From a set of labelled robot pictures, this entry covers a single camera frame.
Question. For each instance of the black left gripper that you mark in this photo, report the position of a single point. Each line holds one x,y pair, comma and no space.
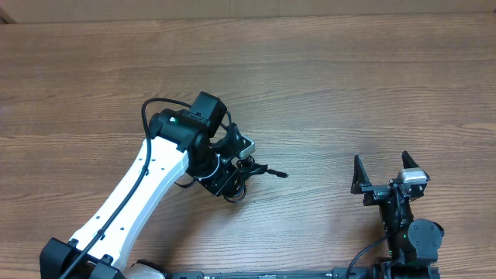
227,173

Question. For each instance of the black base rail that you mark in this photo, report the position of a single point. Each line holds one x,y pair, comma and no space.
336,273

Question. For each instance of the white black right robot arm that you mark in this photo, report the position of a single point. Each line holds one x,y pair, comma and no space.
412,243

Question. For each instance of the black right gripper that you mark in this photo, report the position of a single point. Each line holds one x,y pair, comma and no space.
376,193

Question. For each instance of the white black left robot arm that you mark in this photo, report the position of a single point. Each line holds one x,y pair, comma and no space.
176,143

